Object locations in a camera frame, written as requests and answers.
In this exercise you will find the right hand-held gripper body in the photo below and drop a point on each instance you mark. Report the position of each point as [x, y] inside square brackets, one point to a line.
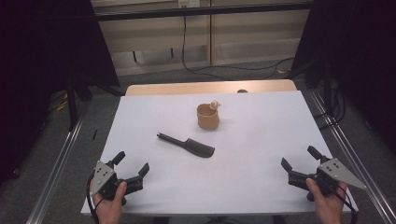
[337, 171]

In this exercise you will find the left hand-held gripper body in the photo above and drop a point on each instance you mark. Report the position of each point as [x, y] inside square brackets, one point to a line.
[102, 175]

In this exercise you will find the dark brown comb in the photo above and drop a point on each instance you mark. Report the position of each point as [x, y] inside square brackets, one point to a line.
[199, 149]

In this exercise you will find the brown cup with figurine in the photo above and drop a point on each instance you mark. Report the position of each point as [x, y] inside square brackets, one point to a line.
[207, 119]

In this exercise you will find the person's left hand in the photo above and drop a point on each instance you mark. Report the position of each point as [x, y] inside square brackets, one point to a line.
[109, 211]

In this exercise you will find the person's right hand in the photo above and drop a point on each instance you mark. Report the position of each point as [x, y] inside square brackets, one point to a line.
[330, 208]

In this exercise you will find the small black floor item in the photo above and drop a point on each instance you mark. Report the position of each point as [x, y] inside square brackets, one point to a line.
[94, 134]

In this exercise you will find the white table cover sheet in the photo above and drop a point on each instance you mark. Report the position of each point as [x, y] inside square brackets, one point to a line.
[249, 140]

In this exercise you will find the black metal stand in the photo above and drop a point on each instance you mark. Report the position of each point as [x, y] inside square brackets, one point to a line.
[72, 109]

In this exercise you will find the yellow strip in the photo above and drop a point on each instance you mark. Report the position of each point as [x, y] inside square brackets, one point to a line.
[62, 105]

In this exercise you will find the dark table grommet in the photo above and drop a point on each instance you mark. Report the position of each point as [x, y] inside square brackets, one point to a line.
[242, 91]

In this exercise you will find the black curtain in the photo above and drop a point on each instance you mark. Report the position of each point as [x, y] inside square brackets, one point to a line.
[37, 46]
[358, 37]

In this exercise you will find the beige office desk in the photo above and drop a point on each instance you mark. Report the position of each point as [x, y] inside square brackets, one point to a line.
[249, 31]

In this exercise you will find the aluminium floor rail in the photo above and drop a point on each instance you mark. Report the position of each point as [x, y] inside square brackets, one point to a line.
[56, 174]
[351, 155]

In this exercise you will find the white wall socket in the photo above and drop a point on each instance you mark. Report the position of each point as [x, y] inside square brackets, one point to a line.
[188, 3]

